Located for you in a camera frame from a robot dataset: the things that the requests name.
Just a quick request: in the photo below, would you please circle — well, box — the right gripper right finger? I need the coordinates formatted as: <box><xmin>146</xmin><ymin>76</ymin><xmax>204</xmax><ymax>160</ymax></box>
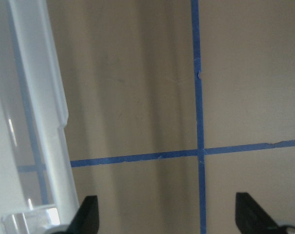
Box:
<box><xmin>235</xmin><ymin>192</ymin><xmax>295</xmax><ymax>234</ymax></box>

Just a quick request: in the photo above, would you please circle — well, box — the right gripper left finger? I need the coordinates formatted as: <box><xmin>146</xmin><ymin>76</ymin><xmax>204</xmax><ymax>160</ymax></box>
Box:
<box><xmin>47</xmin><ymin>195</ymin><xmax>99</xmax><ymax>234</ymax></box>

